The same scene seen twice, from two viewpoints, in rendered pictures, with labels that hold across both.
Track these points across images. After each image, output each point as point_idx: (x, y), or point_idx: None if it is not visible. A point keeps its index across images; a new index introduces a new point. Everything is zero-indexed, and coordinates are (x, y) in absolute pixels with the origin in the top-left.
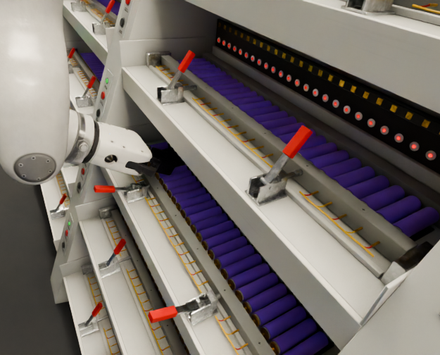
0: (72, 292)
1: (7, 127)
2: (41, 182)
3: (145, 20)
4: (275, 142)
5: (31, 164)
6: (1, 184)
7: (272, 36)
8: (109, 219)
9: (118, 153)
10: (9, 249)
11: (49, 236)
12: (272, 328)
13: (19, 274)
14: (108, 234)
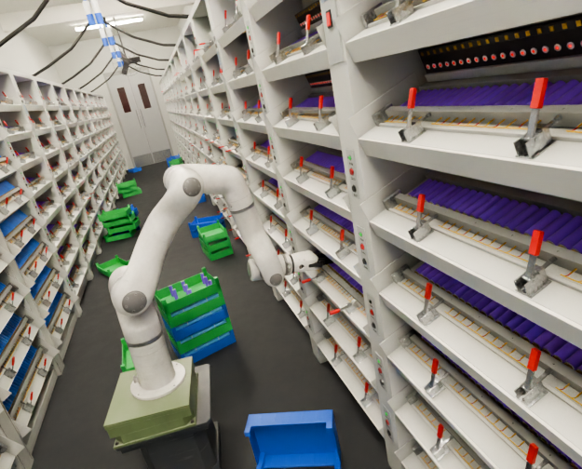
0: (323, 349)
1: (263, 270)
2: (279, 284)
3: (292, 200)
4: (346, 234)
5: (274, 278)
6: (267, 313)
7: (322, 205)
8: (323, 300)
9: (303, 262)
10: (286, 344)
11: (304, 331)
12: None
13: (296, 355)
14: (325, 306)
